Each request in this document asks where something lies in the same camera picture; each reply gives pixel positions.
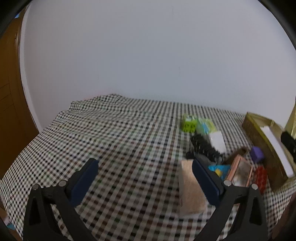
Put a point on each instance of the white rectangular box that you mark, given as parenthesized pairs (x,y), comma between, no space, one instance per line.
(217,141)

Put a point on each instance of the blue box with yellow print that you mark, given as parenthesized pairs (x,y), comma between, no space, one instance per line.
(219,170)

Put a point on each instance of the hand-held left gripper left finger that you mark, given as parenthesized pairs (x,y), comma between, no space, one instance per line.
(84,179)

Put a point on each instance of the pink rectangular box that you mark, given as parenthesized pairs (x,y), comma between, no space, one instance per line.
(240,172)

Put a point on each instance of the purple block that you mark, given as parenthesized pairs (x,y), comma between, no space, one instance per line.
(257,154)

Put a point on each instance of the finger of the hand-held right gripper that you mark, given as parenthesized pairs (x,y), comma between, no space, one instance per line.
(289,142)

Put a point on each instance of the black white checkered tablecloth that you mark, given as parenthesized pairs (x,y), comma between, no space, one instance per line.
(120,143)

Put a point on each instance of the green blue tissue packet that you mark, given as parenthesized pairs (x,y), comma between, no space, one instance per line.
(204,126)

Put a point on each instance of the gold tin box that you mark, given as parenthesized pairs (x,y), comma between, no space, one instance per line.
(261,139)

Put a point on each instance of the white paper liner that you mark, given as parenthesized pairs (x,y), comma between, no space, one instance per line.
(276,148)

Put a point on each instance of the red studded block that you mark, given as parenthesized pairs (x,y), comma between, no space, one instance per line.
(260,178)

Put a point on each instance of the brown wooden door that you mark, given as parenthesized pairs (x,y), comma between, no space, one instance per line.
(12,104)

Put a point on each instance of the black ribbed comb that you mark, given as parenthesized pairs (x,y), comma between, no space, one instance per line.
(203,146)

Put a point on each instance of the green dotted cube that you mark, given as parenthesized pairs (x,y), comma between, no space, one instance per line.
(188,125)

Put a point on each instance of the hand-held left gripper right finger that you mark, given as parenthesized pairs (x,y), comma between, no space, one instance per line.
(204,179)

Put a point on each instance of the beige textured box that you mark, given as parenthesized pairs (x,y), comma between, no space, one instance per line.
(190,190)

